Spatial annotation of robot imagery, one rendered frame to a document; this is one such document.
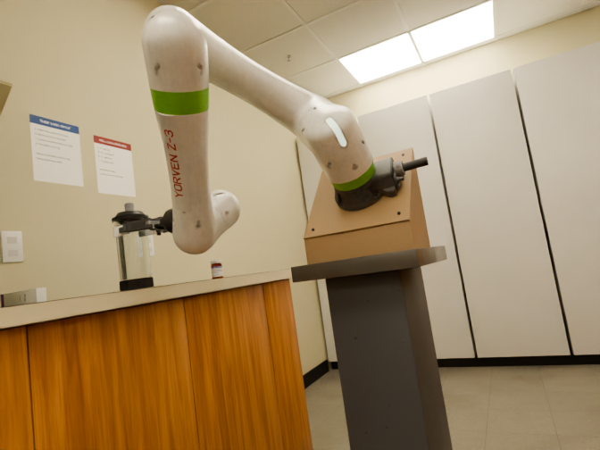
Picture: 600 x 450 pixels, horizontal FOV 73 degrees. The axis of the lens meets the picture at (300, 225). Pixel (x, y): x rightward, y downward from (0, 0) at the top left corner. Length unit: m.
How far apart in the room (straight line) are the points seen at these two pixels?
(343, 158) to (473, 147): 2.53
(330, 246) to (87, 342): 0.62
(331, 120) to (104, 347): 0.76
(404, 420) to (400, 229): 0.44
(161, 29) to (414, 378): 0.89
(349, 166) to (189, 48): 0.44
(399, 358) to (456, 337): 2.47
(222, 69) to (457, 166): 2.64
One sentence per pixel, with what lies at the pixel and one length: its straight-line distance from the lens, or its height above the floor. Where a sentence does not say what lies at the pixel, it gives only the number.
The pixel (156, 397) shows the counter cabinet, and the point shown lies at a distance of 1.23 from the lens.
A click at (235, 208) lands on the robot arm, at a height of 1.12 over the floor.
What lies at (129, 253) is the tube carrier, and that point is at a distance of 1.32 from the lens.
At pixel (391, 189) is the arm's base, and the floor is 1.10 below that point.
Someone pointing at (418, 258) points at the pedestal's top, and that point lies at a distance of 0.91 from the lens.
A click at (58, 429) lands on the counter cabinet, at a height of 0.67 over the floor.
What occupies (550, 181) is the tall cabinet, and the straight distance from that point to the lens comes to 3.41.
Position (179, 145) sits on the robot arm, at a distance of 0.89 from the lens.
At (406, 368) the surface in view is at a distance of 1.01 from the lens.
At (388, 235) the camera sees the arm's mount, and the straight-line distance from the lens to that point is 0.99.
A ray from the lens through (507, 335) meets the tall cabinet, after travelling 3.44.
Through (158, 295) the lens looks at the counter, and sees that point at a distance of 1.18.
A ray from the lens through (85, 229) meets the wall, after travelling 1.97.
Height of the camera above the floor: 0.93
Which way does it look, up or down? 6 degrees up
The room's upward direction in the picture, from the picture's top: 8 degrees counter-clockwise
